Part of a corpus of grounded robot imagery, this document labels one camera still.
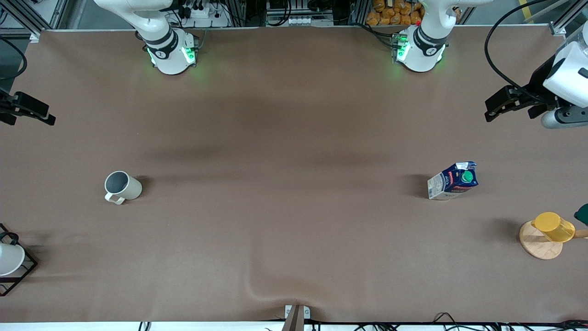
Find blue milk carton green cap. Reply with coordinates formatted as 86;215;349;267
427;161;479;200

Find beige mug with handle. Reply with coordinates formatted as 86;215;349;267
104;171;143;205

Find yellow plastic cup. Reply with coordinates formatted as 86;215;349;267
531;212;576;243

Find white cup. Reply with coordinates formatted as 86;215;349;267
0;242;26;277

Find wooden mug stand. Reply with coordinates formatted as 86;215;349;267
519;221;588;260

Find bag of orange buns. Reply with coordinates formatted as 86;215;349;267
366;0;424;26

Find white power strip with plugs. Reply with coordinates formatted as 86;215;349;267
177;0;231;28

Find brown table cloth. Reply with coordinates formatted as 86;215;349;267
0;25;588;323

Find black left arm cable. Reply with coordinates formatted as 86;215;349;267
484;0;552;101

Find aluminium frame profile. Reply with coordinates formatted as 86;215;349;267
7;0;58;43
549;0;588;36

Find black wire rack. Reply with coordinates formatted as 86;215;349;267
0;224;38;297

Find black floor cables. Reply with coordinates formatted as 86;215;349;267
264;313;588;331

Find grey metal bracket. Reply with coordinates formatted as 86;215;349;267
285;304;311;320

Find brown post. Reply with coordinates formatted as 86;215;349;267
281;305;305;331

